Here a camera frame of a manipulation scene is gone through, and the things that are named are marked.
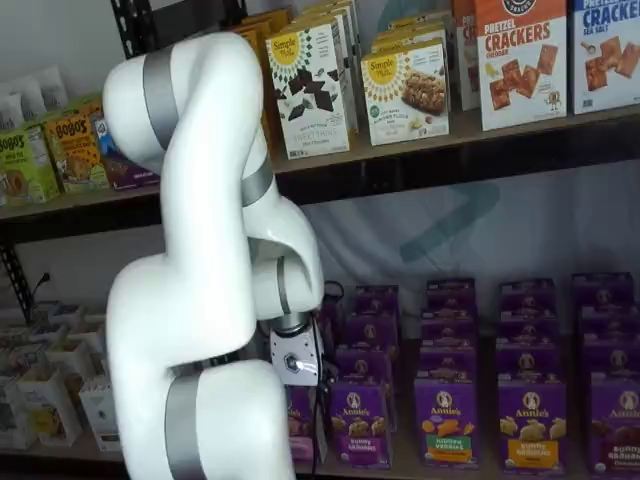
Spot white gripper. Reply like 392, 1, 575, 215
269, 319, 334, 451

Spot purple box violet patch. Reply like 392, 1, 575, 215
329, 382, 395, 470

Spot purple Annie's snack box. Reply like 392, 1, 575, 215
354, 284, 400, 317
571, 272, 635, 307
344, 313, 400, 352
494, 344, 565, 385
421, 312, 477, 350
426, 278, 476, 315
333, 347, 399, 432
418, 346, 477, 381
582, 339, 640, 375
578, 304, 639, 342
498, 278, 556, 312
496, 309, 560, 347

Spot purple box green patch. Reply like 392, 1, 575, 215
413, 378, 481, 471

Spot purple box yellow patch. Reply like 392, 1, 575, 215
498, 382, 570, 476

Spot tan shelf board under white cartons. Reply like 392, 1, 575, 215
0, 424, 129, 469

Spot black-edged shelf board with crackers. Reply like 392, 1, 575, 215
0, 102, 640, 224

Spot purple box chocolate bunnies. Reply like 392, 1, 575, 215
588, 372, 640, 476

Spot blue purple Bobo's box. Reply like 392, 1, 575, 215
91, 112, 162, 192

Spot Simple Mills sweet thins box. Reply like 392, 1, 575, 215
264, 14, 351, 160

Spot Simple Mills snack bar box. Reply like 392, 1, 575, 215
360, 42, 452, 147

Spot yellow Bobo's box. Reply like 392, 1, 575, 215
43, 110, 111, 195

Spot red pretzel snack box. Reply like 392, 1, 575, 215
451, 0, 482, 112

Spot Simple Mills cream box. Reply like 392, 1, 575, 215
292, 0, 362, 134
368, 12, 457, 101

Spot green Bobo's box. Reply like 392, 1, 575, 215
0, 122, 61, 207

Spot orange-brown snack box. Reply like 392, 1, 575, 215
230, 5, 295, 56

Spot orange pretzel crackers box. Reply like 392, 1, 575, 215
473, 0, 570, 132

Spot blue sea salt crackers box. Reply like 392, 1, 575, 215
571, 0, 640, 116

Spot white snack carton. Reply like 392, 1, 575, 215
78, 379, 122, 452
17, 367, 84, 447
0, 384, 40, 451
0, 344, 51, 384

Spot white pouch bag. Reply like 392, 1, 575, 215
0, 92, 26, 132
37, 64, 70, 117
9, 77, 47, 124

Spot black perforated shelf post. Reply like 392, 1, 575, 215
109, 0, 152, 62
0, 239, 34, 327

